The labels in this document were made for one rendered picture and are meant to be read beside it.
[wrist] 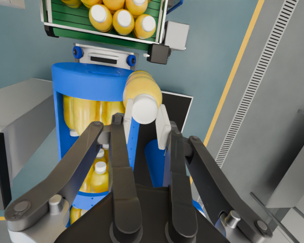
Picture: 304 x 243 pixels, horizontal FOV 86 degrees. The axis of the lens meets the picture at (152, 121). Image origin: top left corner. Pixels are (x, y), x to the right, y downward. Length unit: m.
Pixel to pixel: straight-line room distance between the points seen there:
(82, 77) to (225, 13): 1.71
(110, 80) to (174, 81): 1.39
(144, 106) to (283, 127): 2.78
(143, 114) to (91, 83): 0.24
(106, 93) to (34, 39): 1.40
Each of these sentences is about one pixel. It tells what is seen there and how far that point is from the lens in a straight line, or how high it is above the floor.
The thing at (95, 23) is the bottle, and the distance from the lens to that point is 0.60.
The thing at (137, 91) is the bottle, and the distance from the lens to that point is 0.26.
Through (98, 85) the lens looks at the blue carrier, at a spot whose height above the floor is 1.23.
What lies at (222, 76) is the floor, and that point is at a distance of 2.02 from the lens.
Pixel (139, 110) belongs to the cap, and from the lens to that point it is 0.23.
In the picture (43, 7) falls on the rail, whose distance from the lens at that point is 0.74.
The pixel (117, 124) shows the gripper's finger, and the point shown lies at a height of 1.52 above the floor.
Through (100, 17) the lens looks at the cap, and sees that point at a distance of 0.56.
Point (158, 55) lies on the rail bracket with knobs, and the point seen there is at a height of 1.00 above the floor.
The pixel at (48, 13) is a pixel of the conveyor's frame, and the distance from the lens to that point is 0.81.
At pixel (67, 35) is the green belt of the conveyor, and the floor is 0.89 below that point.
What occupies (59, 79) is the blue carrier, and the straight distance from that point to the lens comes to 0.50.
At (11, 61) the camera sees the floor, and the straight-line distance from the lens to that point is 1.89.
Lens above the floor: 1.66
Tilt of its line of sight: 64 degrees down
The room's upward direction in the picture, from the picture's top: 155 degrees clockwise
